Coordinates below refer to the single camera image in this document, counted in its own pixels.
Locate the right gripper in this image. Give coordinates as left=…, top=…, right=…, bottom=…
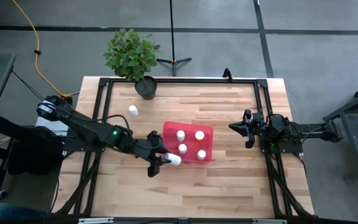
left=228, top=108, right=272, bottom=149

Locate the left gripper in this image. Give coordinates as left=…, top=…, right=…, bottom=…
left=131, top=130, right=172, bottom=179

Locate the pink translucent plastic basket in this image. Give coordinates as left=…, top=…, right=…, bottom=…
left=159, top=121, right=214, bottom=164

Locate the black arched table clamp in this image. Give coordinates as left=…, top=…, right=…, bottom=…
left=222, top=67, right=234, bottom=83

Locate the black plant pot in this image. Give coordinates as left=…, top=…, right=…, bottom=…
left=134, top=75, right=158, bottom=101

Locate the silver aluminium bar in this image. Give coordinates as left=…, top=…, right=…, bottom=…
left=78, top=217, right=114, bottom=224
left=252, top=218, right=288, bottom=224

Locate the green leafy plant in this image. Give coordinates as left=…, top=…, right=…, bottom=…
left=103, top=27, right=162, bottom=82

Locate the dark grey metal cart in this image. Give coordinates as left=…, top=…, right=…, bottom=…
left=321, top=78, right=358, bottom=182

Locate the black bag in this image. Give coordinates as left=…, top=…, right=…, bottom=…
left=6, top=126, right=65, bottom=177

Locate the black tripod stand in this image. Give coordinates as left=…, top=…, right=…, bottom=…
left=156, top=0, right=193, bottom=77

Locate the person's leg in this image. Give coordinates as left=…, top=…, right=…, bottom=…
left=0, top=202, right=51, bottom=223

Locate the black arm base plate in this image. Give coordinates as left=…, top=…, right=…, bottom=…
left=61, top=136, right=108, bottom=154
left=258, top=128, right=305, bottom=156

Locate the black aluminium table frame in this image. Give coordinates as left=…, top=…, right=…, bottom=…
left=53, top=77, right=319, bottom=224

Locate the yellow power cable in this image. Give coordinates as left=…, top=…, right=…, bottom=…
left=11, top=0, right=74, bottom=104

